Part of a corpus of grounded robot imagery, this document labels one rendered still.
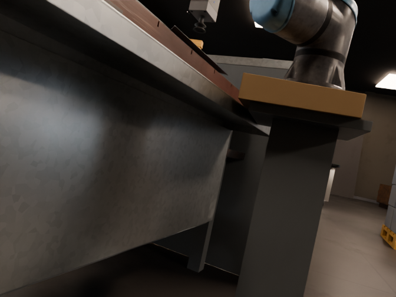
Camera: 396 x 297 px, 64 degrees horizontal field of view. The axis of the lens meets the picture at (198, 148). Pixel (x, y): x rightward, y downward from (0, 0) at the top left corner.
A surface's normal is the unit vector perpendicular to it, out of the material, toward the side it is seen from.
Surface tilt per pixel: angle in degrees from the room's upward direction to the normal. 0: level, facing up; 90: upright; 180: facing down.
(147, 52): 90
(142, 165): 90
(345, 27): 95
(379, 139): 90
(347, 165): 78
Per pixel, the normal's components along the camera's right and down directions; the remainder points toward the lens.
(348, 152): -0.22, -0.25
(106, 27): 0.89, 0.19
